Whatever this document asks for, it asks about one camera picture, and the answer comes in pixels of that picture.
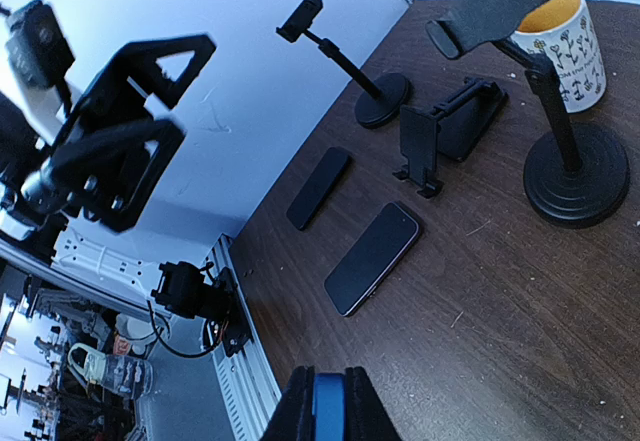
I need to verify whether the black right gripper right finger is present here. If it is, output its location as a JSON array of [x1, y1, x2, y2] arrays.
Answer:
[[345, 367, 400, 441]]

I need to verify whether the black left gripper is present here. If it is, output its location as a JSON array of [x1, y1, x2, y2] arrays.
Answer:
[[1, 34, 216, 241]]

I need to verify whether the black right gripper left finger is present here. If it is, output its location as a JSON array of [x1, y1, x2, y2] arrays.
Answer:
[[260, 366, 315, 441]]

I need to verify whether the blue smartphone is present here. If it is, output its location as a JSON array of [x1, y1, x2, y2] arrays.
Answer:
[[312, 373, 346, 441]]

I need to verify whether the pink-edged dark smartphone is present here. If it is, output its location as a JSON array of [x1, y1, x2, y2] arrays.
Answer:
[[324, 202, 422, 317]]

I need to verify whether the black smartphone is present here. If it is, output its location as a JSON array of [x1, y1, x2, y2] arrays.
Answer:
[[286, 147, 351, 231]]

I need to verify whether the black front phone stand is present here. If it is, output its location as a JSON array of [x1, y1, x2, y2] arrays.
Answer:
[[426, 0, 631, 229]]

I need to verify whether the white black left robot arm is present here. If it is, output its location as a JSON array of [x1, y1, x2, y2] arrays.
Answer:
[[1, 34, 253, 357]]

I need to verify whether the black round-base phone stand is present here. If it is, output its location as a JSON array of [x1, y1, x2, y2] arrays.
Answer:
[[276, 0, 412, 129]]

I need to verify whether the black textured folding phone stand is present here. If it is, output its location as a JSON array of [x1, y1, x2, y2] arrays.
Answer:
[[394, 77, 508, 199]]

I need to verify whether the clear plastic water bottle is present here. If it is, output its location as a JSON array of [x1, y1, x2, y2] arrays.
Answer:
[[67, 343, 153, 401]]

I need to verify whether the white floral mug yellow inside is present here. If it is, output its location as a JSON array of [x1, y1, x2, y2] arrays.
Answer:
[[511, 0, 607, 114]]

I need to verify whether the aluminium front rail frame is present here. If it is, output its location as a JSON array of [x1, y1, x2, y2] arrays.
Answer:
[[206, 234, 281, 440]]

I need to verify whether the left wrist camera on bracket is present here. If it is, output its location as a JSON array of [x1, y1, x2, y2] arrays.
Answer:
[[1, 0, 75, 116]]

